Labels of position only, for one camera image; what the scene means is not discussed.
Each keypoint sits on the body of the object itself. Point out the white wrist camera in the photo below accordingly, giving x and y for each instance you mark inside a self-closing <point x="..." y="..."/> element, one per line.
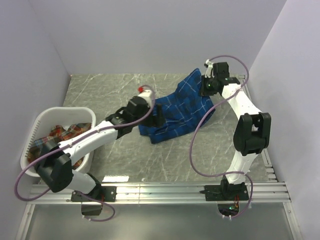
<point x="147" y="94"/>
<point x="209" y="69"/>

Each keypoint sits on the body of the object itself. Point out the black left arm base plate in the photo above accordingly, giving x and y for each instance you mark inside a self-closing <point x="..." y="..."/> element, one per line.
<point x="107" y="193"/>

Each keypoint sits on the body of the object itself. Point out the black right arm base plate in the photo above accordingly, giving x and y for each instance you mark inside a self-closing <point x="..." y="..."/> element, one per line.
<point x="219" y="193"/>

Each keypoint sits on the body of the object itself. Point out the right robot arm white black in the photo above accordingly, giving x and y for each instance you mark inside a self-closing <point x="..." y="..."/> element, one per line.
<point x="231" y="86"/>

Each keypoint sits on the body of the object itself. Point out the blue plaid long sleeve shirt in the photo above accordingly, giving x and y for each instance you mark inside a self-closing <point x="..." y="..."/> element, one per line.
<point x="182" y="110"/>

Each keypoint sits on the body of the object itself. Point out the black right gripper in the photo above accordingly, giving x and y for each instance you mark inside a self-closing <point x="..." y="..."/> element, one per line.
<point x="203" y="92"/>

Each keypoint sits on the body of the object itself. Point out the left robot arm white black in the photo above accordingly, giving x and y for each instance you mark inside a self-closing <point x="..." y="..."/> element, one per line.
<point x="56" y="165"/>

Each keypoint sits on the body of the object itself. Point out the red brown plaid shirt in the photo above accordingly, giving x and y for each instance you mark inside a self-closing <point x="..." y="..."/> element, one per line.
<point x="57" y="134"/>

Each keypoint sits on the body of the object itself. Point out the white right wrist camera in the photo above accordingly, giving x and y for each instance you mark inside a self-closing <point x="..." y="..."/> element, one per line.
<point x="209" y="69"/>

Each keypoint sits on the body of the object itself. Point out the aluminium mounting rail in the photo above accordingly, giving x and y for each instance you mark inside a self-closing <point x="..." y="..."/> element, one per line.
<point x="161" y="193"/>

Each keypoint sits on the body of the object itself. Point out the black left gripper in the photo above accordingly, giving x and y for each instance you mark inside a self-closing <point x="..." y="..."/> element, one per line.
<point x="158" y="120"/>

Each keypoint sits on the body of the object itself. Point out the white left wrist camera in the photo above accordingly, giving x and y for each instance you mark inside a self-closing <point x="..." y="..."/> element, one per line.
<point x="147" y="94"/>

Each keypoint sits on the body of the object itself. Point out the white plastic laundry basket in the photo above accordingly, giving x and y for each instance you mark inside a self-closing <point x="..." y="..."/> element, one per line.
<point x="49" y="118"/>

